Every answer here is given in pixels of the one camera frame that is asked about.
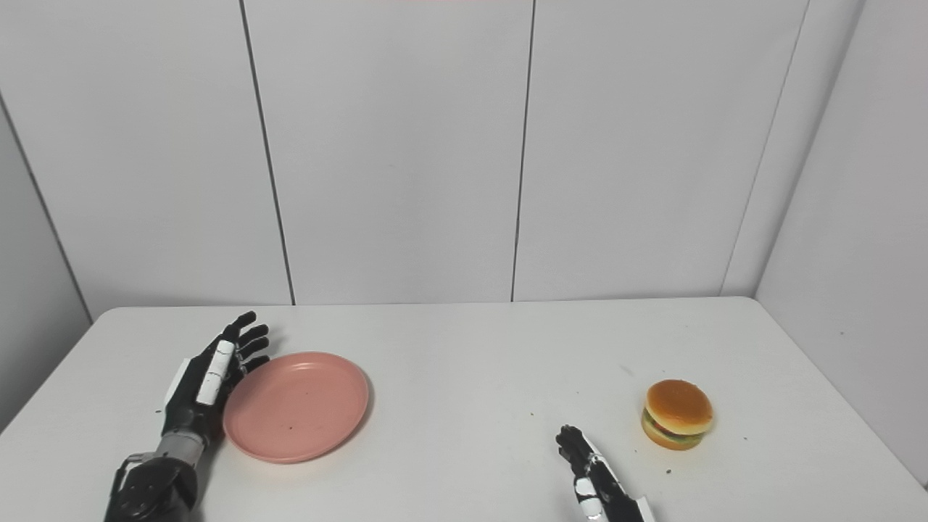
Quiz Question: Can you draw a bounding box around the pink round plate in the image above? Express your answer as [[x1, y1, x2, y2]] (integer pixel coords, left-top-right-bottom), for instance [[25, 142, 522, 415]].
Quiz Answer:
[[222, 352, 371, 465]]

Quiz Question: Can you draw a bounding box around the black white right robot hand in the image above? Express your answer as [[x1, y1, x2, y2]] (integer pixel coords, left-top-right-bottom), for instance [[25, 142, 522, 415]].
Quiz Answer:
[[555, 425, 658, 522]]

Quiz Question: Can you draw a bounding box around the toy hamburger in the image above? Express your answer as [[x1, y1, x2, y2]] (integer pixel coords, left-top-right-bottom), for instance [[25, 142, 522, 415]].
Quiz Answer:
[[640, 379, 715, 452]]

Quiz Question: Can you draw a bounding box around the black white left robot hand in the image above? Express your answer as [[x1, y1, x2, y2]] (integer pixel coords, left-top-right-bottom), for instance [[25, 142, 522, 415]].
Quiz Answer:
[[160, 311, 271, 447]]

